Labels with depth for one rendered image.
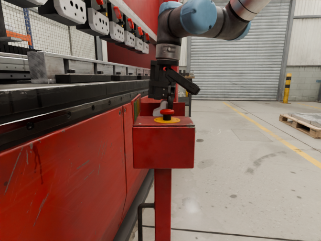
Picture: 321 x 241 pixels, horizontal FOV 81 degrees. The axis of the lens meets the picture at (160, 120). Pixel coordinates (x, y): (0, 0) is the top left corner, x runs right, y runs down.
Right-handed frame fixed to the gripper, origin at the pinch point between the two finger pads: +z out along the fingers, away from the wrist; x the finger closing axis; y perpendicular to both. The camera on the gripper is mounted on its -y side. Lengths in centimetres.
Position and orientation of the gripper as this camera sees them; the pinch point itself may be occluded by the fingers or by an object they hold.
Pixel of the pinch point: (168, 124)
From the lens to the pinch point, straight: 62.2
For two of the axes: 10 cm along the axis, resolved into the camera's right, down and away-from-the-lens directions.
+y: -10.0, -0.8, -0.3
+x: 0.1, 2.2, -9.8
